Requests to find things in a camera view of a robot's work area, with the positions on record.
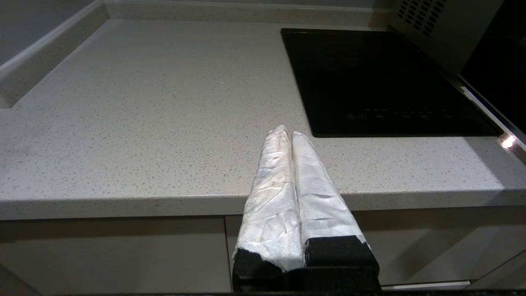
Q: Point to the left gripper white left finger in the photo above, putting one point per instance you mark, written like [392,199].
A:
[273,205]

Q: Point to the black induction cooktop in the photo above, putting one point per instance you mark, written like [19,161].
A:
[382,82]

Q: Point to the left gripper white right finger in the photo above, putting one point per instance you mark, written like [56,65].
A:
[320,197]

